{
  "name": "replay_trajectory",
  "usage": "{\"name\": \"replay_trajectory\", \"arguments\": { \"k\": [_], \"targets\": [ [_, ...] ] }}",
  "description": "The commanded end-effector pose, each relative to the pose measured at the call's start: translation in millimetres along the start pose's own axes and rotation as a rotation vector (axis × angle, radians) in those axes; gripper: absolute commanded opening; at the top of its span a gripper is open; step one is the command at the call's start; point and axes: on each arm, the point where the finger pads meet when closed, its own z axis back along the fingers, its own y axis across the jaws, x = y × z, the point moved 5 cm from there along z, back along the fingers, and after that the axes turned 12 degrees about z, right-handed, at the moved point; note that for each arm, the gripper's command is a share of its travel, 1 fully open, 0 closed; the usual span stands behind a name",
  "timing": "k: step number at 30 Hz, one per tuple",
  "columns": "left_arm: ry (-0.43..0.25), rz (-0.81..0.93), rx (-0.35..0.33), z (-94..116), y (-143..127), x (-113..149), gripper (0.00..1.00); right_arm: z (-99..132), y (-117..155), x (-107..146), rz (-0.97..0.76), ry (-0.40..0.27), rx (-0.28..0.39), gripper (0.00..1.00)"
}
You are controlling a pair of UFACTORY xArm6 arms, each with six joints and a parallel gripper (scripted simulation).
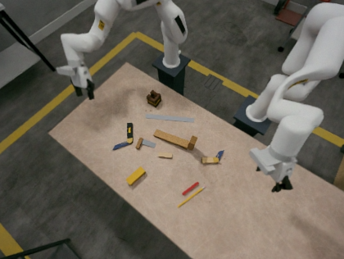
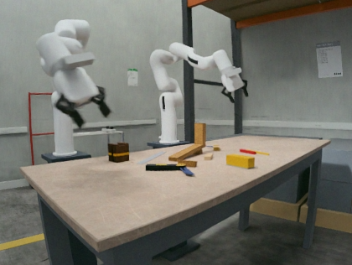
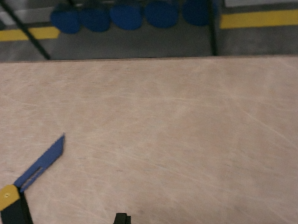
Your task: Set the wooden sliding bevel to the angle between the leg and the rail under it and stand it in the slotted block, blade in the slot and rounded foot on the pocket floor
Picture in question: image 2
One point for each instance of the black sliding bevel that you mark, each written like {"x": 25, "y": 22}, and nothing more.
{"x": 168, "y": 167}

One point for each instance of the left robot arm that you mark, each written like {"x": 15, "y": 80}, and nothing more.
{"x": 168, "y": 101}

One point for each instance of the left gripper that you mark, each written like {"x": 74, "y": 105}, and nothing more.
{"x": 232, "y": 84}

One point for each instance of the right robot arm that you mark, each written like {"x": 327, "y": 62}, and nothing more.
{"x": 51, "y": 48}

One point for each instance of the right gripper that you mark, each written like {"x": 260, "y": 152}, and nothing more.
{"x": 74, "y": 85}

